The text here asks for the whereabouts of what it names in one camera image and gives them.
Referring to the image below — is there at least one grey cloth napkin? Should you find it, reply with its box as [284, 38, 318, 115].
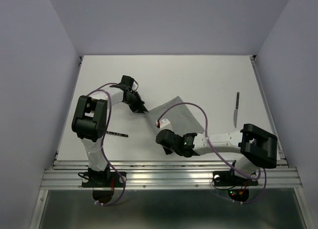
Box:
[146, 96, 204, 141]

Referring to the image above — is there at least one black handled knife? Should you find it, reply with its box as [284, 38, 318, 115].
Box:
[233, 92, 240, 128]

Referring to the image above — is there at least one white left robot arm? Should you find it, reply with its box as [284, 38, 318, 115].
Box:
[72, 75, 148, 186]

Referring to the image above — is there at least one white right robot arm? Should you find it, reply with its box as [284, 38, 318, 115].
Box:
[156, 124, 278, 184]

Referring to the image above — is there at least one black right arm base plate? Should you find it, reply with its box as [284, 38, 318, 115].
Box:
[212, 170, 258, 187]

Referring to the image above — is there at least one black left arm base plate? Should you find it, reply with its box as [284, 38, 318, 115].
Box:
[78, 171, 124, 188]

